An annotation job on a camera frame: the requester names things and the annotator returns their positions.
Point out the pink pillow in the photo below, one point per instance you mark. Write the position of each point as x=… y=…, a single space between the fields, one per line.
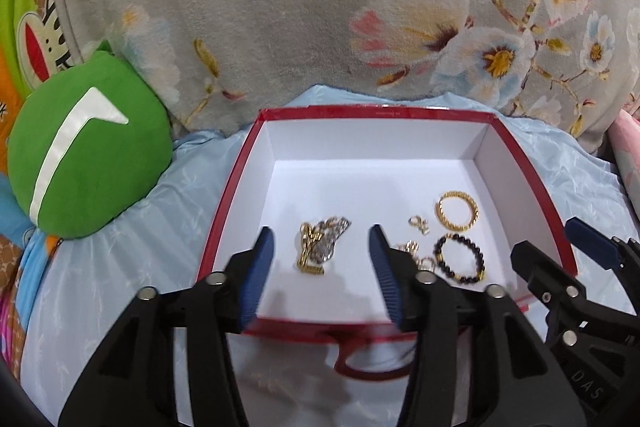
x=625 y=157

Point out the cartoon printed cloth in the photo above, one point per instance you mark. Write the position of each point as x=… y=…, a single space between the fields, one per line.
x=35 y=37

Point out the red cardboard box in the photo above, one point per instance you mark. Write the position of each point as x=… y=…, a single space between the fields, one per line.
x=350 y=187

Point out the green plush pillow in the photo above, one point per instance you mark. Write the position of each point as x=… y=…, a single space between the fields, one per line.
x=100 y=157

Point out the grey floral blanket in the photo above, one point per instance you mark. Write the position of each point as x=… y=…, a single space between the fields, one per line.
x=300 y=7

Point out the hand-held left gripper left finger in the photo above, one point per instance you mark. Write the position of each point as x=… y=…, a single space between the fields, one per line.
x=255 y=279

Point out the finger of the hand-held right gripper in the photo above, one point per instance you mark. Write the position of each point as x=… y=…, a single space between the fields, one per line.
x=590 y=243
x=537 y=267

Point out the gold pearl earring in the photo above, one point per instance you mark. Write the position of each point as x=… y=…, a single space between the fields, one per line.
x=419 y=223
x=407 y=248

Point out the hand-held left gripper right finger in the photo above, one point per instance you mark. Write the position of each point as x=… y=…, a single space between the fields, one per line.
x=387 y=279

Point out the light blue palm-print sheet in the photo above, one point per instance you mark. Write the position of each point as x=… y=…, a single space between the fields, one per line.
x=125 y=267

